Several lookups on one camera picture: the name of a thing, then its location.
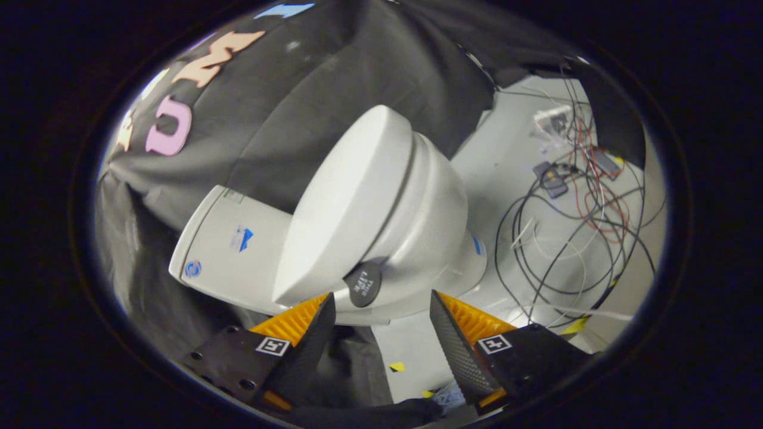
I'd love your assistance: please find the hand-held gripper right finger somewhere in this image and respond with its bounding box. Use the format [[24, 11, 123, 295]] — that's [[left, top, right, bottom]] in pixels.
[[429, 290, 594, 409]]

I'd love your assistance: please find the black backdrop cloth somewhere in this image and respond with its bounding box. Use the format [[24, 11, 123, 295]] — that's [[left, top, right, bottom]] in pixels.
[[95, 0, 648, 358]]

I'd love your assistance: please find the small black adapter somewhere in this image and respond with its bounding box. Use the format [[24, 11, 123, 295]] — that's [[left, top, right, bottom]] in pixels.
[[587, 146, 624, 181], [532, 161, 570, 200]]

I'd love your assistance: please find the tangle of thin cables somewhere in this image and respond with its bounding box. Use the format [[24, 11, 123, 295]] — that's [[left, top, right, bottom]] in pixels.
[[494, 64, 663, 329]]

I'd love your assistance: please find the white toilet lid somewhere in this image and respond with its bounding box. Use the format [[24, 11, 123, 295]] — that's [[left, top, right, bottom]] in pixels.
[[272, 105, 415, 307]]

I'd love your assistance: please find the black round lid pull tab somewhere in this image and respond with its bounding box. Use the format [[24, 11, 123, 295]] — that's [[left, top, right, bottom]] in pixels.
[[343, 261, 383, 309]]

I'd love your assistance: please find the dark cloth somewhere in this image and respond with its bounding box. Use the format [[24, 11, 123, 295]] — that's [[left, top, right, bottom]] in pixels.
[[285, 325, 445, 429]]

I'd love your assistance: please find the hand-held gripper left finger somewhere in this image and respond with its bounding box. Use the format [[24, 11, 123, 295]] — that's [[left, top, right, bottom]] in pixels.
[[182, 292, 337, 413]]

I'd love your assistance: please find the white toilet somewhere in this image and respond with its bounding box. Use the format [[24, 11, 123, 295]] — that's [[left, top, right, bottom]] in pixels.
[[169, 105, 488, 327]]

